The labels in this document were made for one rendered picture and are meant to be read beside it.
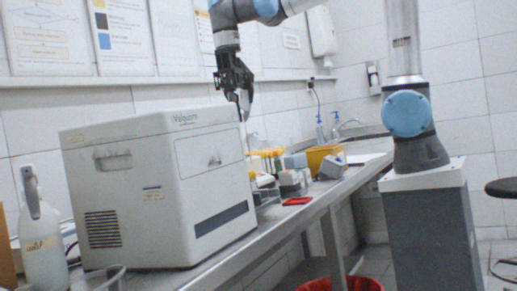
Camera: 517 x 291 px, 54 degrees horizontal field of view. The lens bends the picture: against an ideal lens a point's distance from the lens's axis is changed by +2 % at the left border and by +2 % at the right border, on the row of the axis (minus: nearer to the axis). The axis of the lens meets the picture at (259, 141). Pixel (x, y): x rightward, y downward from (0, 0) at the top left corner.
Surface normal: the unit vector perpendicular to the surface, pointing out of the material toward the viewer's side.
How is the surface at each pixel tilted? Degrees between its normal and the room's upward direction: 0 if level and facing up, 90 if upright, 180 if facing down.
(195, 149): 90
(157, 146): 90
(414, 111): 97
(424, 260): 90
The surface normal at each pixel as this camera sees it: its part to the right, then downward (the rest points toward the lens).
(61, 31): 0.90, -0.06
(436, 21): -0.44, 0.12
